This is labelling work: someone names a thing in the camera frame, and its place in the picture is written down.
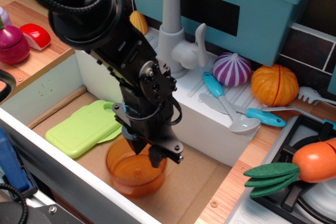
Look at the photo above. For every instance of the blue clamp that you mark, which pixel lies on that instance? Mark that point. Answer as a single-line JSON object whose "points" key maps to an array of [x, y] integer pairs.
{"points": [[15, 172]]}

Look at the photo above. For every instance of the teal plastic bin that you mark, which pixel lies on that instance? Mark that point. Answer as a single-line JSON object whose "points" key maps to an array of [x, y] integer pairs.
{"points": [[255, 29]]}

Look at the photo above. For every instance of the grey ladle blue handle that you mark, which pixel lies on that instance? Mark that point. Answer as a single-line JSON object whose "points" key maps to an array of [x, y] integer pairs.
{"points": [[240, 126]]}

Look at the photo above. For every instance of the black toy stove grate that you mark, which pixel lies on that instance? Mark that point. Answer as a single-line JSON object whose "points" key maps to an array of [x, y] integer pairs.
{"points": [[297, 182]]}

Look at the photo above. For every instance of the grey toy faucet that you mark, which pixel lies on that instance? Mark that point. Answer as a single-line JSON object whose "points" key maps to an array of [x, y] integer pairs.
{"points": [[179, 54]]}

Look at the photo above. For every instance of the orange toy carrot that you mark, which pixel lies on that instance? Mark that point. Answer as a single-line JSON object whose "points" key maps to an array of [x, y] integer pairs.
{"points": [[313, 163]]}

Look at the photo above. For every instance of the purple striped toy onion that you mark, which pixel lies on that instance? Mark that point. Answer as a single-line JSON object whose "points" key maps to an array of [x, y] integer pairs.
{"points": [[231, 69]]}

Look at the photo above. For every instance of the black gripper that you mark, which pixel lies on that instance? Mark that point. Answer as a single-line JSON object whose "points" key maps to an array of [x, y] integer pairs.
{"points": [[153, 128]]}

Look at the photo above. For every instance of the orange toy pumpkin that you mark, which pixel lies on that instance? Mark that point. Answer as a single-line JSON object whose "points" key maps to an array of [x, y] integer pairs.
{"points": [[274, 86]]}

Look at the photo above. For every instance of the green plastic cutting board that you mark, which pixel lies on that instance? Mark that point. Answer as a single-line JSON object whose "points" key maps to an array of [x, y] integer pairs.
{"points": [[92, 124]]}

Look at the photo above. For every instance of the grey knife blue handle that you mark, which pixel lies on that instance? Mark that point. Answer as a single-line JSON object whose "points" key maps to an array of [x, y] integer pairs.
{"points": [[265, 117]]}

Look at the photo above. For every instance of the white toy sink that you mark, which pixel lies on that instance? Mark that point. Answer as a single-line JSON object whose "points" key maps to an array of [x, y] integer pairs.
{"points": [[203, 131]]}

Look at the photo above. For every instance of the yellow toy corn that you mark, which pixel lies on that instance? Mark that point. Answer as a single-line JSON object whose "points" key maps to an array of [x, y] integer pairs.
{"points": [[139, 22]]}

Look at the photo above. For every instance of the grey toy pasta fork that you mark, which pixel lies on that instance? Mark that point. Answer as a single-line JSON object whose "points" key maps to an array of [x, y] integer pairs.
{"points": [[309, 95]]}

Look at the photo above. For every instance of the red white toy slice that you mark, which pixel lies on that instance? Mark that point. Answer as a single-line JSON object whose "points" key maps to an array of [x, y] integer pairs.
{"points": [[37, 37]]}

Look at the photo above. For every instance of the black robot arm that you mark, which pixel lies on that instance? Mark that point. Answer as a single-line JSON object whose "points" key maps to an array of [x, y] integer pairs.
{"points": [[101, 29]]}

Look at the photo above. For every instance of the orange transparent plastic pot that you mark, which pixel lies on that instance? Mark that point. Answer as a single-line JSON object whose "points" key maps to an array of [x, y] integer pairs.
{"points": [[131, 174]]}

